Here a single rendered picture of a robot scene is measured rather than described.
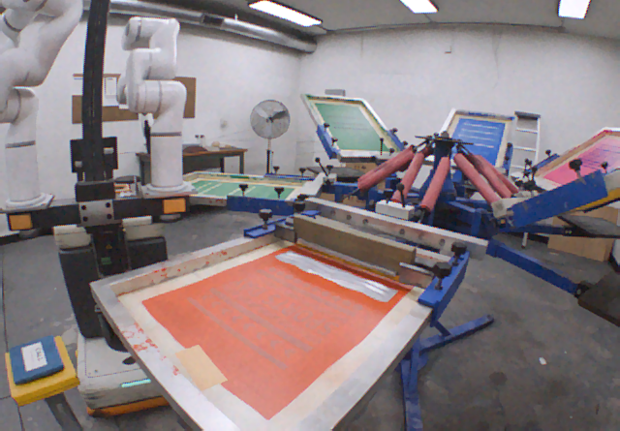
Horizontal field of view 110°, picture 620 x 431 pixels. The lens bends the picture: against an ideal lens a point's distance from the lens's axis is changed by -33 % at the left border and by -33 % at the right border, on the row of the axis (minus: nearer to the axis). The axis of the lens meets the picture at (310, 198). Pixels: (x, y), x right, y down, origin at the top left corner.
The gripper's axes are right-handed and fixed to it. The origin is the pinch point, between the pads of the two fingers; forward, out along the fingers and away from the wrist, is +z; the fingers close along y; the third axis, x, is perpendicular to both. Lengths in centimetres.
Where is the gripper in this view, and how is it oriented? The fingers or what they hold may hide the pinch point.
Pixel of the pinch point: (150, 147)
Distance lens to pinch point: 126.9
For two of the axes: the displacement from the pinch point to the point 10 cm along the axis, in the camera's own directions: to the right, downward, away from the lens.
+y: -4.5, 0.5, 8.9
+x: -8.6, 2.5, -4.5
